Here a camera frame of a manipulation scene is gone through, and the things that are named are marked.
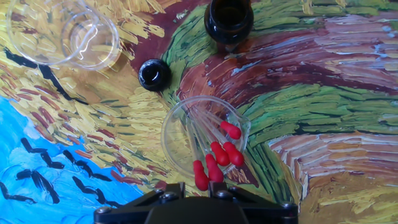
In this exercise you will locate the brown glass bottle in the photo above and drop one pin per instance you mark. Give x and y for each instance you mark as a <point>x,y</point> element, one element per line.
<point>228,28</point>

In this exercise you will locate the painted wheatfield print cloth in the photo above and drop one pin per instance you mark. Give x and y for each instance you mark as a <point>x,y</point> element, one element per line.
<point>311,93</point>

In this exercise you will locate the clear beaker with liquid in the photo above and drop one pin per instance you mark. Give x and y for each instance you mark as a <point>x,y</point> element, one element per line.
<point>37,34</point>

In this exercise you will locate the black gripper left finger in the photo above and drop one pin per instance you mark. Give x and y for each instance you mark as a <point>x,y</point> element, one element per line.
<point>130,208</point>

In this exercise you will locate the black bottle cap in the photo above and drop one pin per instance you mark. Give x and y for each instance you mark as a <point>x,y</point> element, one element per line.
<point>154,75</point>

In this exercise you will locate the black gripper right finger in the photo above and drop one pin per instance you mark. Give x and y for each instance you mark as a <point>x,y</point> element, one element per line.
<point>267,207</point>

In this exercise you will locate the clear dropper beaker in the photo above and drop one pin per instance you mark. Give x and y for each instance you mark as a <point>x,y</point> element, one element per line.
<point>177,140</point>

